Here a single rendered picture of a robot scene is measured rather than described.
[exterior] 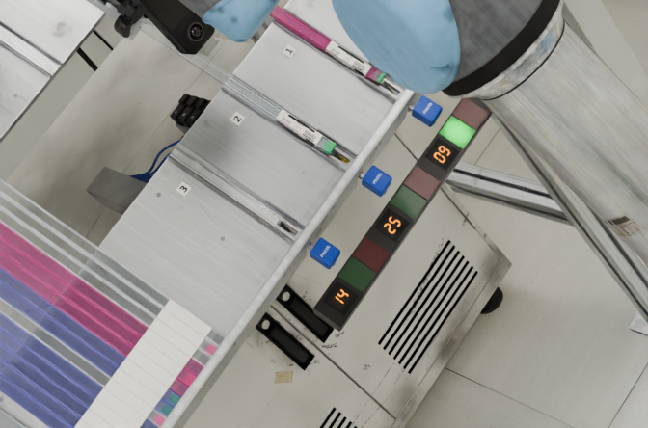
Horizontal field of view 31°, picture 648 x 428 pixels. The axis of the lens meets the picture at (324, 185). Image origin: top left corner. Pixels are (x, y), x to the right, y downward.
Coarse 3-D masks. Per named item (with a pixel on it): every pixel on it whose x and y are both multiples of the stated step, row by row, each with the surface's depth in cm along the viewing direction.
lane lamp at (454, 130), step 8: (448, 120) 147; (456, 120) 147; (448, 128) 146; (456, 128) 146; (464, 128) 146; (448, 136) 146; (456, 136) 146; (464, 136) 146; (456, 144) 146; (464, 144) 146
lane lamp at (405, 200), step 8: (400, 192) 144; (408, 192) 144; (392, 200) 144; (400, 200) 144; (408, 200) 144; (416, 200) 144; (424, 200) 144; (400, 208) 143; (408, 208) 143; (416, 208) 143; (416, 216) 143
